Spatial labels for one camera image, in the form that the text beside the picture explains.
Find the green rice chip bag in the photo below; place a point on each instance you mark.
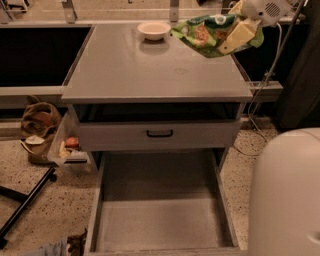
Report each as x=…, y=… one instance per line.
x=205, y=33

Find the open lower grey drawer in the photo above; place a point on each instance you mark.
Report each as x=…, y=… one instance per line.
x=160, y=204

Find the metal bracket post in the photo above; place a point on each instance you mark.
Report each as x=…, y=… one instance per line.
x=69, y=12
x=174, y=11

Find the grey drawer cabinet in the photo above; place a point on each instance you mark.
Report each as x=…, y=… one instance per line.
x=121, y=77

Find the clear plastic storage bin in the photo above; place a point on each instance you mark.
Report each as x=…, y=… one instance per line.
x=65, y=150

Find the white bowl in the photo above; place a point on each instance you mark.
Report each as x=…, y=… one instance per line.
x=154, y=31

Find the black drawer handle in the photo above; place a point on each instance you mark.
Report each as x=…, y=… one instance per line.
x=159, y=133

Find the closed upper grey drawer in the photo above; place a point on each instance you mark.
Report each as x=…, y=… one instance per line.
x=132, y=135

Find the red apple in bin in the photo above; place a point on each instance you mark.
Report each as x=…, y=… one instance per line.
x=72, y=142

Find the black metal stand legs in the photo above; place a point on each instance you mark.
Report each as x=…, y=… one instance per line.
x=24, y=200

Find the centre metal bracket post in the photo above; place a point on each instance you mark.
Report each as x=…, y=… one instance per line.
x=174, y=11

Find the brown cloth bag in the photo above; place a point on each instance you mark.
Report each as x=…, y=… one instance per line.
x=39, y=125

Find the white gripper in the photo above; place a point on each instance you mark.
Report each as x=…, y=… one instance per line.
x=266, y=11

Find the left metal bracket post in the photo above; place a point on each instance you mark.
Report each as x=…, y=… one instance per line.
x=69, y=12

